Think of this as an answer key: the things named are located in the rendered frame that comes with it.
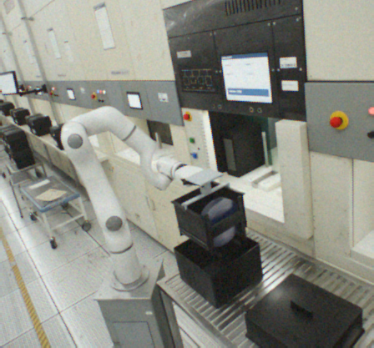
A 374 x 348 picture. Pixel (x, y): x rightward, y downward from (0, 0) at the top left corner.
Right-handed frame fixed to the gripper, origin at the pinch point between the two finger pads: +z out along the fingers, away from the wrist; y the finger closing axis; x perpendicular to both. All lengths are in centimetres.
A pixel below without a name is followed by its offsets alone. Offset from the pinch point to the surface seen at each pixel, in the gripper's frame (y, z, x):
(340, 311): -9, 52, -39
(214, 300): 13.6, 12.6, -44.3
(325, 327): -1, 53, -39
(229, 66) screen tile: -38, -19, 38
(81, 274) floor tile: 32, -169, -125
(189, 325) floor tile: -6, -54, -125
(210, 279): 13.8, 12.7, -34.0
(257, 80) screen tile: -38.6, -2.6, 31.7
